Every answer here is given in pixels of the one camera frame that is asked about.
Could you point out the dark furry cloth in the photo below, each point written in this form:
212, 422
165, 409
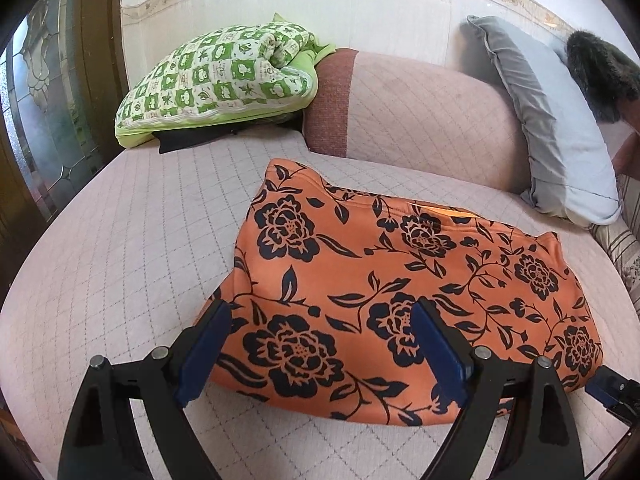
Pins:
600, 75

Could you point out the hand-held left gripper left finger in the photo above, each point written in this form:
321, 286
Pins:
205, 355

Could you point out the pink quilted bolster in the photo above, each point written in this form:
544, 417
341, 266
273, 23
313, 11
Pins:
425, 120

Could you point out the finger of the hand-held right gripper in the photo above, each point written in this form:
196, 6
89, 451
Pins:
612, 390

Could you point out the wooden door with patterned glass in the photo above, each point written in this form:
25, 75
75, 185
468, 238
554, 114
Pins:
50, 110

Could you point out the orange floral blouse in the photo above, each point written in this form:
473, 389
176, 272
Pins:
350, 260

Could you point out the small striped floral pillow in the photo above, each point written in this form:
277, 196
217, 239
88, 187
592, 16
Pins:
622, 250

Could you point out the brown and pink backrest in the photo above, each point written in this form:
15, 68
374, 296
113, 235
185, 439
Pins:
631, 155

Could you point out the green checkered blanket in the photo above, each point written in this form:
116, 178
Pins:
220, 75

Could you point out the pink quilted bed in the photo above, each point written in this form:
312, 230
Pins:
125, 235

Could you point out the grey-blue pillow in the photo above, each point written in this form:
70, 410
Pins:
550, 125

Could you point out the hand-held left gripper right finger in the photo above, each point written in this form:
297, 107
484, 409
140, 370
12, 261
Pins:
440, 355

